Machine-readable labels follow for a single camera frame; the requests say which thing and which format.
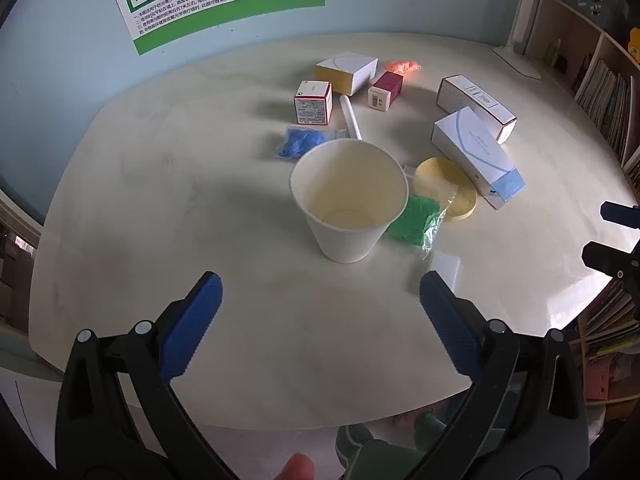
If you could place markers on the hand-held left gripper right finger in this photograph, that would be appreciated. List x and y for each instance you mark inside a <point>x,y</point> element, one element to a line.
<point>450,325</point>

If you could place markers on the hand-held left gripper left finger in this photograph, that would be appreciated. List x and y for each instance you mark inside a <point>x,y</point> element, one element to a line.
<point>192,325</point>

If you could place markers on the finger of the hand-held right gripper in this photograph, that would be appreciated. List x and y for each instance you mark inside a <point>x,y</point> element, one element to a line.
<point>607,257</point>
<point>622,214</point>

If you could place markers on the white paper cup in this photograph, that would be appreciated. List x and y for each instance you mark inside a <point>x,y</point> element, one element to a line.
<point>345,245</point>

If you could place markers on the yellow white box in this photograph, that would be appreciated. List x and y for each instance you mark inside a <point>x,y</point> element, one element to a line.
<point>345,67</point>

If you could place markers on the person's left hand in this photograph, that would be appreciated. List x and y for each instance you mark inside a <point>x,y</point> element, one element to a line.
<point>296,467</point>

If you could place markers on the stack of colourful books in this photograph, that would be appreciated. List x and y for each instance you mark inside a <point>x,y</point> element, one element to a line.
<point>605,320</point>

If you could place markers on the person's right leg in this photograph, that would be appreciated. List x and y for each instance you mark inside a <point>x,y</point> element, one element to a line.
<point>431,425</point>

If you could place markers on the person's leg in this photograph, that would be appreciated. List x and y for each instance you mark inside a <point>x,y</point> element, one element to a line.
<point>431,425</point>
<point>365,455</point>

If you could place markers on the bag of green beads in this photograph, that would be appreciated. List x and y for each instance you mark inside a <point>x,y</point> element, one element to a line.
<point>412,220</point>

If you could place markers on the row of thin books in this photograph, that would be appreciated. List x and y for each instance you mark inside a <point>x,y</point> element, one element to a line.
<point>605,100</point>

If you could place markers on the yellow round sponge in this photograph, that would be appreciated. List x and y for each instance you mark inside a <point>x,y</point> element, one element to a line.
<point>462,200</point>

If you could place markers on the person's left leg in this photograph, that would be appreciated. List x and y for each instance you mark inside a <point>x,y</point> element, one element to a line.
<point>365,455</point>

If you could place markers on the long white blue box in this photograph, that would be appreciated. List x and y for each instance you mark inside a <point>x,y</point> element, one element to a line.
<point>470,145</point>

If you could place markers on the wooden bookshelf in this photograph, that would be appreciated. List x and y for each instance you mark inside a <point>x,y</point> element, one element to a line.
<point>607,42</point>

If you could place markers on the white desk lamp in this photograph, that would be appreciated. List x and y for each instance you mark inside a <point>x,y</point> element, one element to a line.
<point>517,60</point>

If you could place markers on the long white box dark trim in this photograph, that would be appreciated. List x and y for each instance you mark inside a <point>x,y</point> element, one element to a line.
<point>475,97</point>

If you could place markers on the bag of blue beads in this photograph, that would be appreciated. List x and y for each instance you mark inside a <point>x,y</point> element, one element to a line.
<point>297,141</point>

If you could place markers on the white paper roll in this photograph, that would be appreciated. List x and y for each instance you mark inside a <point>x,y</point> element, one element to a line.
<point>350,117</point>

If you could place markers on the maroon small box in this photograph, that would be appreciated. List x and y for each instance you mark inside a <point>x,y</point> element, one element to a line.
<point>387,85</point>

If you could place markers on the red white small box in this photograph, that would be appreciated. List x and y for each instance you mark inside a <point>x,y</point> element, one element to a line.
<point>312,105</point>

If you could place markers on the orange bead bag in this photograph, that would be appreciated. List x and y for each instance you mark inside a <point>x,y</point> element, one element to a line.
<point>402,65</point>

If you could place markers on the green white wall poster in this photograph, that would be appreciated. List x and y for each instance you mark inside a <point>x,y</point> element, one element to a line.
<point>225,0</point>

